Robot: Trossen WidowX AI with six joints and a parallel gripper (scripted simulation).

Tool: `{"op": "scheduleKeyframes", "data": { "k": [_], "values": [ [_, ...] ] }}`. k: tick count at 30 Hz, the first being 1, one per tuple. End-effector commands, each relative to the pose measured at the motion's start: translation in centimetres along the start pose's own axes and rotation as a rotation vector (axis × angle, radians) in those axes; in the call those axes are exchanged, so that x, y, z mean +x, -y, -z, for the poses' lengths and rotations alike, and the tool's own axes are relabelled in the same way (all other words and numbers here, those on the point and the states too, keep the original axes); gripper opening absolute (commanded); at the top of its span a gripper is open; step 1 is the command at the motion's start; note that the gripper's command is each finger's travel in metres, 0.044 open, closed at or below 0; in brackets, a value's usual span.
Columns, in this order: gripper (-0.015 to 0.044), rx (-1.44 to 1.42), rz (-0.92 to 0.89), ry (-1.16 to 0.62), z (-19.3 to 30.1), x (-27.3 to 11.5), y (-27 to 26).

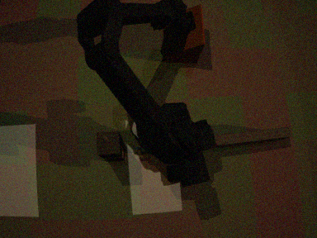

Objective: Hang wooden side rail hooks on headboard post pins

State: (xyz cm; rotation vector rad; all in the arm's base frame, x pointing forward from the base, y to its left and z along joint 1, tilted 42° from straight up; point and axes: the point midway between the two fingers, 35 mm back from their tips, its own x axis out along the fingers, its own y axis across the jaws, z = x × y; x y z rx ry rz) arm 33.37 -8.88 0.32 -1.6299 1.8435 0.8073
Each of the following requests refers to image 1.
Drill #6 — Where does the brown wooden plank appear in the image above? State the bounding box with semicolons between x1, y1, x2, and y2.
133;127;291;155

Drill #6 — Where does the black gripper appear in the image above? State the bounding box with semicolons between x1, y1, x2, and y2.
162;102;187;182

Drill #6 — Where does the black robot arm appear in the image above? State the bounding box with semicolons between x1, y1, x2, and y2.
77;0;215;188

